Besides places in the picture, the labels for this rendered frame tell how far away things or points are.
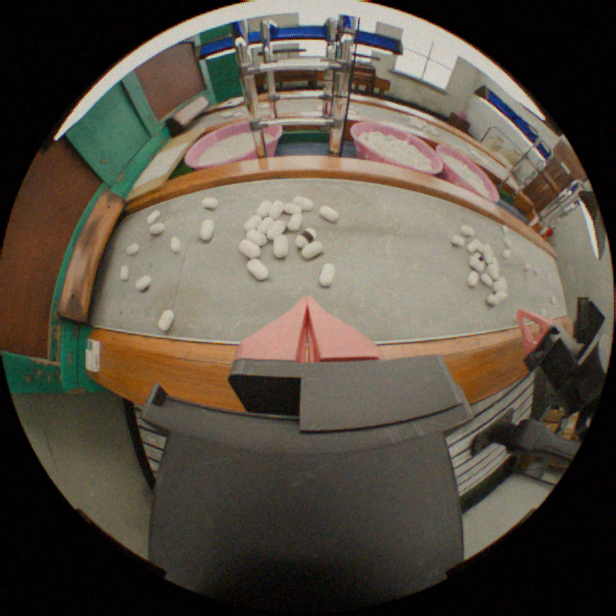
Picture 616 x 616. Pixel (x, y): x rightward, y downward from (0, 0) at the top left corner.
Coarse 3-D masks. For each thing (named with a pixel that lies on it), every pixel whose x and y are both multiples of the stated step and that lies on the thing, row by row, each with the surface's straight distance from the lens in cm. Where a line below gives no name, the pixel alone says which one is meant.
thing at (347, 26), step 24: (240, 24) 38; (240, 48) 38; (240, 72) 38; (336, 72) 38; (336, 96) 38; (264, 120) 40; (288, 120) 39; (312, 120) 39; (336, 120) 39; (264, 144) 42; (336, 144) 41
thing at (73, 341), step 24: (192, 120) 115; (144, 144) 77; (144, 168) 72; (120, 192) 63; (120, 216) 64; (96, 288) 59; (96, 312) 55; (72, 336) 52; (72, 360) 53; (72, 384) 54; (96, 384) 57
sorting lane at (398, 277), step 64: (256, 192) 37; (320, 192) 36; (384, 192) 40; (128, 256) 49; (192, 256) 33; (320, 256) 27; (384, 256) 30; (448, 256) 38; (512, 256) 65; (128, 320) 41; (192, 320) 29; (256, 320) 25; (384, 320) 26; (448, 320) 33; (512, 320) 52
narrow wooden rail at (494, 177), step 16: (304, 112) 71; (320, 112) 71; (208, 128) 76; (288, 128) 68; (304, 128) 68; (320, 128) 68; (368, 128) 70; (400, 128) 74; (192, 144) 78; (432, 144) 80; (448, 144) 88; (464, 160) 91; (496, 176) 107; (512, 192) 123; (528, 208) 145
